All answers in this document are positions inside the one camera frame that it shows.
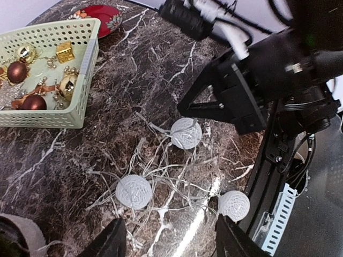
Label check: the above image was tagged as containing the silver glitter star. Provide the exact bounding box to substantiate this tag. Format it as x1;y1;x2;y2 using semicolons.
0;80;24;108

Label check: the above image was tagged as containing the gold gift box ornament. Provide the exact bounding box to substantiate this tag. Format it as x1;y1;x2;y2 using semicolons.
56;41;74;64

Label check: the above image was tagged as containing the black front table rail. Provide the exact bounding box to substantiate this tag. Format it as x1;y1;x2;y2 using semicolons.
238;101;295;238

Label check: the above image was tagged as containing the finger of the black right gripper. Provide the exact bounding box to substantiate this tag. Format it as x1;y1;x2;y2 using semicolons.
177;64;222;112
177;103;241;125

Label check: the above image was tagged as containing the white woven light ball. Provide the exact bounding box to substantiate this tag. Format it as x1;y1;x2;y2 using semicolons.
170;118;202;150
218;190;250;222
115;175;153;210

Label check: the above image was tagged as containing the clear string light wire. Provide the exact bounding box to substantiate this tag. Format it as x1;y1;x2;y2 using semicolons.
85;111;223;247

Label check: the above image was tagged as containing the small green christmas tree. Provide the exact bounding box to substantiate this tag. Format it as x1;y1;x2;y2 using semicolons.
1;213;47;256

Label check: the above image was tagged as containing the brown matte bauble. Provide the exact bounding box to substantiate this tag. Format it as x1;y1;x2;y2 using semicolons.
7;61;28;84
21;95;47;110

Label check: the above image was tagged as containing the white slotted cable duct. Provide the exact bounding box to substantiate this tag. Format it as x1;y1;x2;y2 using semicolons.
262;183;297;256

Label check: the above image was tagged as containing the pale green perforated basket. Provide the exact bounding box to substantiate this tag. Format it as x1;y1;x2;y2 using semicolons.
1;18;101;129

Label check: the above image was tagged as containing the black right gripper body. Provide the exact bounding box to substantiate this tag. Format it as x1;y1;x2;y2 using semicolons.
211;29;312;134

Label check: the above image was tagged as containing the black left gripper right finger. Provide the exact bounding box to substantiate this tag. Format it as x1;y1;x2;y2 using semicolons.
215;215;270;257

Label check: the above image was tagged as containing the gold shiny bauble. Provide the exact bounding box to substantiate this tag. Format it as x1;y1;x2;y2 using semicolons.
59;75;77;101
16;44;37;64

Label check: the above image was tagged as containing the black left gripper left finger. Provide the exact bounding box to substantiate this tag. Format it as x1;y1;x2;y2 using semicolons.
80;218;126;257

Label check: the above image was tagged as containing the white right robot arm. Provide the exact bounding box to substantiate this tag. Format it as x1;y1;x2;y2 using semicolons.
177;1;342;135

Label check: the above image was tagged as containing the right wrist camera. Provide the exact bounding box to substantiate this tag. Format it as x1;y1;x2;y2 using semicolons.
158;1;213;41

